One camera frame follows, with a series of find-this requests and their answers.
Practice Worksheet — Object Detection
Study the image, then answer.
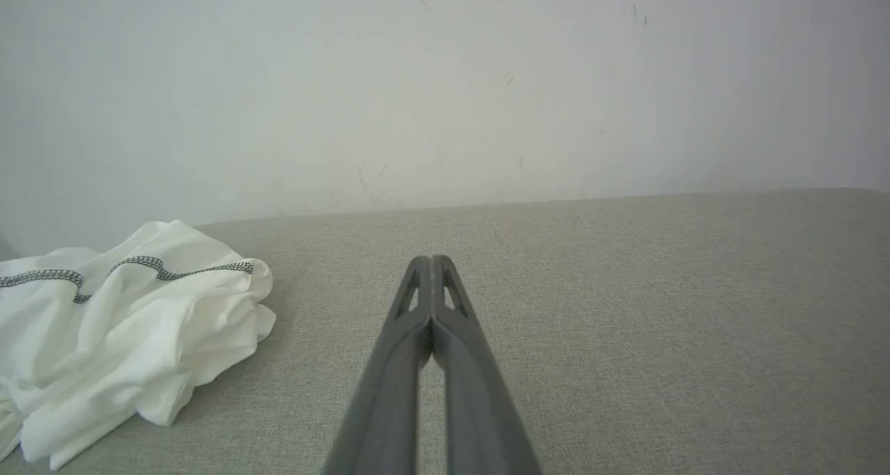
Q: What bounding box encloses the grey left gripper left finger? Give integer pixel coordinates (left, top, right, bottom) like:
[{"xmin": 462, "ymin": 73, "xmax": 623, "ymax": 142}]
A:
[{"xmin": 323, "ymin": 255, "xmax": 434, "ymax": 475}]

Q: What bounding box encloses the white garment with grey stitching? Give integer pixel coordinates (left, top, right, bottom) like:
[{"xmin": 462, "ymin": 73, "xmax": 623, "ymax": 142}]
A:
[{"xmin": 0, "ymin": 219, "xmax": 277, "ymax": 470}]

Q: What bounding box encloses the grey fabric sofa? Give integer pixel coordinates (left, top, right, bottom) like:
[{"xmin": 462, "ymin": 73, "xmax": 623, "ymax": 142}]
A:
[{"xmin": 0, "ymin": 188, "xmax": 890, "ymax": 475}]

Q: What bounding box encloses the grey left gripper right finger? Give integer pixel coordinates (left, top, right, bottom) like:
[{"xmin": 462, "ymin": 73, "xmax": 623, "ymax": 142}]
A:
[{"xmin": 432, "ymin": 255, "xmax": 544, "ymax": 475}]

